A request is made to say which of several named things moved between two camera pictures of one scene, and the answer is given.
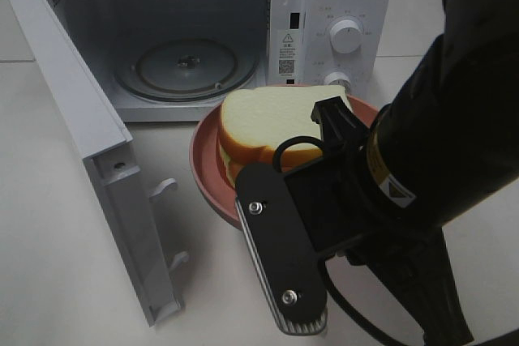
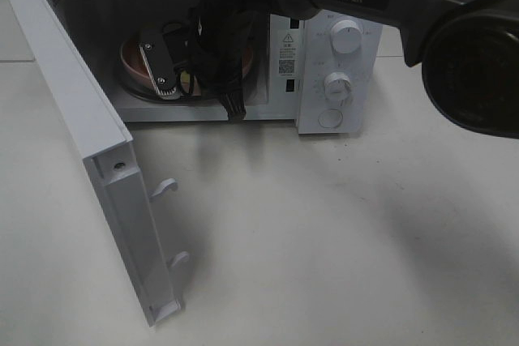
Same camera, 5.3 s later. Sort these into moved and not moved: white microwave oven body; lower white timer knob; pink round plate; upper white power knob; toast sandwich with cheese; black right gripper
Moved: toast sandwich with cheese; black right gripper; pink round plate
Not moved: upper white power knob; white microwave oven body; lower white timer knob
